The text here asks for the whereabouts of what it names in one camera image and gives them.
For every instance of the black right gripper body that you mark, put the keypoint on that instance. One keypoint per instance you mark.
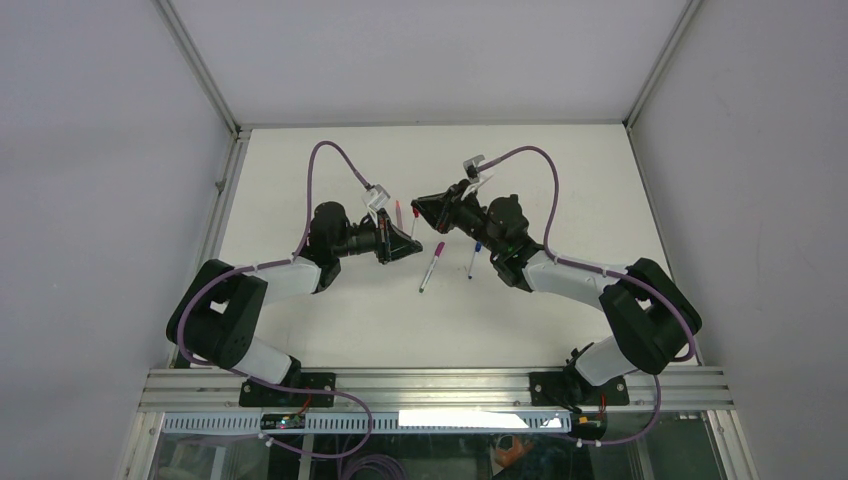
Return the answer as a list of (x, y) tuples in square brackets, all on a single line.
[(466, 215)]

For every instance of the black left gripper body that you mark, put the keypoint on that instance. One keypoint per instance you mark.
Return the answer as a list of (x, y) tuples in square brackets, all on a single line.
[(382, 236)]

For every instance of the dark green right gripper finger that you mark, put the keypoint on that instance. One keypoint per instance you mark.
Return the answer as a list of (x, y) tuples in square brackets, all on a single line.
[(433, 202), (438, 217)]

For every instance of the white pen blue end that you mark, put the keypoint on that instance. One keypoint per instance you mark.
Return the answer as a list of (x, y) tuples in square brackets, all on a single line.
[(471, 264)]

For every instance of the white pen green end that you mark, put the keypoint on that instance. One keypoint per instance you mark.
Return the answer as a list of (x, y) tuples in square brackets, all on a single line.
[(428, 274)]

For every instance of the pink highlighter pen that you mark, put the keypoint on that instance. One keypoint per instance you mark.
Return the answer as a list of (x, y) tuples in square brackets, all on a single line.
[(399, 215)]

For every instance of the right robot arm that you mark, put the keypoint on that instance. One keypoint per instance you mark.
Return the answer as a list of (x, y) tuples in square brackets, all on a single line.
[(650, 319)]

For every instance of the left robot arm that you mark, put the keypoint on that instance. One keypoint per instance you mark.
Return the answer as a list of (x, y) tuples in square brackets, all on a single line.
[(217, 317)]

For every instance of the orange object under table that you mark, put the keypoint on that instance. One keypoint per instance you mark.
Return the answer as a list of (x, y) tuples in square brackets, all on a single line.
[(505, 457)]

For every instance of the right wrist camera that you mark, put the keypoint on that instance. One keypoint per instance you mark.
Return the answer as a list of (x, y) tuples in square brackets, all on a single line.
[(473, 170)]

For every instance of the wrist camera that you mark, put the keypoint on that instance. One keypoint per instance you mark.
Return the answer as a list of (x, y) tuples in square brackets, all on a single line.
[(375, 198), (473, 170)]

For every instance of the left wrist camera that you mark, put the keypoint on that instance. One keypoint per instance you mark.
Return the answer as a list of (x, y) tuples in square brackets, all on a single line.
[(375, 198)]

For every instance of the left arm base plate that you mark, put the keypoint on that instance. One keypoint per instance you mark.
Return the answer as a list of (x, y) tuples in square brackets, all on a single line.
[(313, 388)]

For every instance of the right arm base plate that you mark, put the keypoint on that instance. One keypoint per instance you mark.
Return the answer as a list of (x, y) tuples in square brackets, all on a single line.
[(566, 389)]

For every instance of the white slotted cable duct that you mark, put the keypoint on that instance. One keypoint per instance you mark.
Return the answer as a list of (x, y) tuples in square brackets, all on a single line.
[(406, 421)]

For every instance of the aluminium front rail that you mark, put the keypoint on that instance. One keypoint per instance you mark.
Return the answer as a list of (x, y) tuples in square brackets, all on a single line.
[(677, 389)]

